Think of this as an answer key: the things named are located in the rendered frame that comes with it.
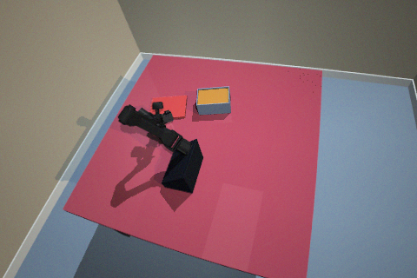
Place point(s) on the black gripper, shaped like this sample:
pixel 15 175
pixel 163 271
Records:
pixel 156 106

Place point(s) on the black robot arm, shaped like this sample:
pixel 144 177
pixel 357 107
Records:
pixel 147 121

